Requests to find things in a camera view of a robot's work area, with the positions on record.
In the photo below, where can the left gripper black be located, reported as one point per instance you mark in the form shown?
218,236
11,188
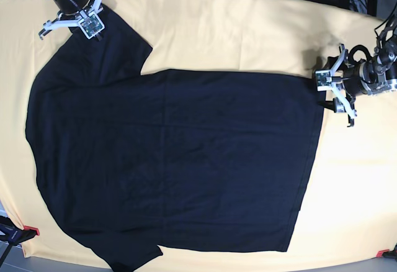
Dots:
359,79

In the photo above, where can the dark navy T-shirt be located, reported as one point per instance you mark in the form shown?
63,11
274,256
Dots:
128,163

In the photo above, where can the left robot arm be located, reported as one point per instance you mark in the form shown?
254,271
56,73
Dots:
383,60

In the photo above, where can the yellow table cloth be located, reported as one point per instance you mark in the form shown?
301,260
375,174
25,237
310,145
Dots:
349,209

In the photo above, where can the right red-black table clamp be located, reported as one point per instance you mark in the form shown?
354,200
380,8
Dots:
388,254

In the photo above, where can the red-black table clamp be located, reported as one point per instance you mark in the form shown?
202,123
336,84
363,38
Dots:
388,254
14,236

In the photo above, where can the left red-black table clamp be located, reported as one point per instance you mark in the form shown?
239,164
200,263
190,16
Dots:
14,236

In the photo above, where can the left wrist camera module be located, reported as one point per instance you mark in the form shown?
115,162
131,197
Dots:
323,79

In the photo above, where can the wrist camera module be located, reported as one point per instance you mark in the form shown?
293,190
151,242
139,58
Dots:
323,79
91,26

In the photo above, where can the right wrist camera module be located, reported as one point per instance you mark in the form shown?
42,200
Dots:
91,26

